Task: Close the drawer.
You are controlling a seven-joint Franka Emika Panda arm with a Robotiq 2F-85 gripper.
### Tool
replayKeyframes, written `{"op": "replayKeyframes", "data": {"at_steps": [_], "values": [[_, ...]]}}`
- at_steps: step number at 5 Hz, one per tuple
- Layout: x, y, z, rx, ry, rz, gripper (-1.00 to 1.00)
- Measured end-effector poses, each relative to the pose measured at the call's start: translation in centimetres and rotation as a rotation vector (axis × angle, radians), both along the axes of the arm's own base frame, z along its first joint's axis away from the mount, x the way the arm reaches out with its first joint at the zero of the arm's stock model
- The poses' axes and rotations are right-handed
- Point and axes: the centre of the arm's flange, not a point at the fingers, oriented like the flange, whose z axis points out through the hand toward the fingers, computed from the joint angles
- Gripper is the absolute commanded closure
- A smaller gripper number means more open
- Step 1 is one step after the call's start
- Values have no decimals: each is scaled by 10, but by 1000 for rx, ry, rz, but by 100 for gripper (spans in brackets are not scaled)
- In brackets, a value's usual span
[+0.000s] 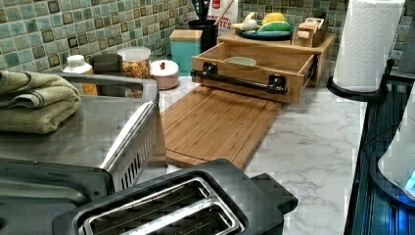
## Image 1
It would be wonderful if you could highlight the wooden drawer with black handle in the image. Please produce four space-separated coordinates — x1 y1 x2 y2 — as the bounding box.
191 42 317 103

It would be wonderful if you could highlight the green bowl in drawer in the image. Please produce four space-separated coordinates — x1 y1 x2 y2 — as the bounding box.
224 57 256 66

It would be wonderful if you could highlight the wooden drawer cabinet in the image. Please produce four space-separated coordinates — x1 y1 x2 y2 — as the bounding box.
218 30 335 86

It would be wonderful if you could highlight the bamboo cutting board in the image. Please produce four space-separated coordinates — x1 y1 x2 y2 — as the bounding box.
161 86 281 169

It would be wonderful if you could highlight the teal canister with wooden lid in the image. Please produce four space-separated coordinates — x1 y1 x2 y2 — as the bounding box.
169 29 203 76

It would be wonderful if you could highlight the black two-slot toaster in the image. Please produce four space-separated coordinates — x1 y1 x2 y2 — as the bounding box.
52 160 299 235

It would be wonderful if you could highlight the black utensil holder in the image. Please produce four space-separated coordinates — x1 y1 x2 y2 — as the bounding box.
188 20 218 52

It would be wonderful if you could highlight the clear jar of cereal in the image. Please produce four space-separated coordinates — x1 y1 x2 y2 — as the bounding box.
117 46 151 78

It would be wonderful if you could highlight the stainless steel toaster oven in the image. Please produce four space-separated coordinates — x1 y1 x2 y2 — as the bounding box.
0 73 166 235

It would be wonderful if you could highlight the plush yellow garlic toy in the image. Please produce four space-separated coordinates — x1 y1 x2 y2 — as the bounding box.
232 12 259 31

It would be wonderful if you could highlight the black spatula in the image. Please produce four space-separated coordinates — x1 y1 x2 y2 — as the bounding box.
191 0 210 23

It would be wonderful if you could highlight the white food box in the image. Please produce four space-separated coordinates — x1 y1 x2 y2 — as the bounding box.
207 0 238 35

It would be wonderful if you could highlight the plush watermelon slice toy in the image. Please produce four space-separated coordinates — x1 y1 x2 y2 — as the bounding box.
257 22 292 32

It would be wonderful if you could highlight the teal plate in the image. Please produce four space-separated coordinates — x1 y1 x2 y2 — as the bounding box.
235 30 292 41

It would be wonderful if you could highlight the plush yellow lemon toy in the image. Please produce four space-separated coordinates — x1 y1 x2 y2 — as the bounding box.
262 13 286 24

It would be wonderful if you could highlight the small wooden box organizer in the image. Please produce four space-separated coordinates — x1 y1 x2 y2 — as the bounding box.
291 18 328 48

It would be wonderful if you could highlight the white-capped orange bottle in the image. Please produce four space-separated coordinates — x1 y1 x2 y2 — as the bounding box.
64 55 98 95

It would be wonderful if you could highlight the black paper towel holder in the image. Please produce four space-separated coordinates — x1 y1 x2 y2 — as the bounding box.
326 59 394 103

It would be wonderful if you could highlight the folded green towel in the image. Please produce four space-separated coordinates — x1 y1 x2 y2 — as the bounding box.
0 70 81 134

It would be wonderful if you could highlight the paper towel roll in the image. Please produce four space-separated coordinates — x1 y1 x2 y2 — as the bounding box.
333 0 405 92

